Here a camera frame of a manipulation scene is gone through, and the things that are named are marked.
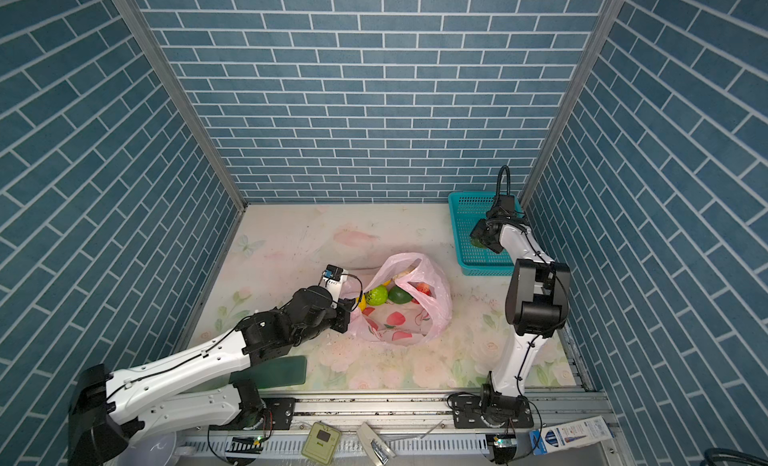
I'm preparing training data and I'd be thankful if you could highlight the yellow lemon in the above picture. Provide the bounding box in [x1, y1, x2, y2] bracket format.
[357, 294, 367, 312]

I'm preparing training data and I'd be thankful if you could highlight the green apple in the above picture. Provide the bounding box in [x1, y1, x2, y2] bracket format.
[365, 285, 389, 307]

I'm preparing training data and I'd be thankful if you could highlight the pink plastic bag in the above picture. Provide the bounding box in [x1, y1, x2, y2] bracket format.
[347, 253, 453, 348]

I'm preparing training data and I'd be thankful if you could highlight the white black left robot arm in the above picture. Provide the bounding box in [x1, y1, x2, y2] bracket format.
[68, 284, 361, 465]

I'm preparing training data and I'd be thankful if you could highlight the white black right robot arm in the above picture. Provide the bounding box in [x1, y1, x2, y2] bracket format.
[448, 192, 571, 429]

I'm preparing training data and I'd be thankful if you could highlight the teal plastic basket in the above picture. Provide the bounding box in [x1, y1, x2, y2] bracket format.
[448, 192, 552, 276]

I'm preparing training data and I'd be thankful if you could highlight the green timer device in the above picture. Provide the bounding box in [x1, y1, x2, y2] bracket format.
[301, 422, 342, 465]

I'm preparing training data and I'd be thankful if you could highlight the grey remote device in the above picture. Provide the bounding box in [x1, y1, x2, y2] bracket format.
[356, 423, 396, 466]

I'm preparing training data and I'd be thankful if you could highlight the white blue box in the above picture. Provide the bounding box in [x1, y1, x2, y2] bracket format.
[529, 416, 613, 456]

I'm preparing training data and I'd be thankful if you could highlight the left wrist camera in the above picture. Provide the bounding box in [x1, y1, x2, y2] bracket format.
[319, 265, 344, 296]

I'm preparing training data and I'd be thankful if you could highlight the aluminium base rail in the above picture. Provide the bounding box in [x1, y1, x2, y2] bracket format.
[180, 388, 619, 462]

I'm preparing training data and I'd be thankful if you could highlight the aluminium corner post right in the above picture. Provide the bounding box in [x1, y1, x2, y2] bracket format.
[518, 0, 626, 210]

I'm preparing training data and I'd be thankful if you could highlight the aluminium corner post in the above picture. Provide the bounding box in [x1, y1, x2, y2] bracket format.
[111, 0, 247, 214]
[518, 0, 626, 210]

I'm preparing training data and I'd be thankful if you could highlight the aluminium corner post left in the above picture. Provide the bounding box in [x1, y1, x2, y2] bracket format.
[111, 0, 247, 214]

